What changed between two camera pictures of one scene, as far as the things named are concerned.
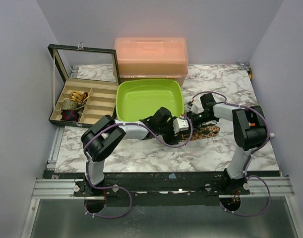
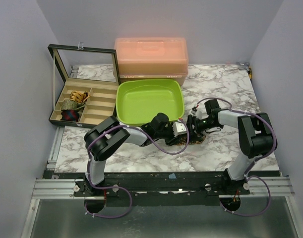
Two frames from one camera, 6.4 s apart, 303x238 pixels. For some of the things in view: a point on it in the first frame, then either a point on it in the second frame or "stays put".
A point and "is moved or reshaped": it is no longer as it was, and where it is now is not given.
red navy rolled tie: x=72 y=115 stays put
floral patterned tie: x=202 y=132 is moved or reshaped
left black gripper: x=168 y=140 stays put
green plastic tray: x=139 y=99 stays put
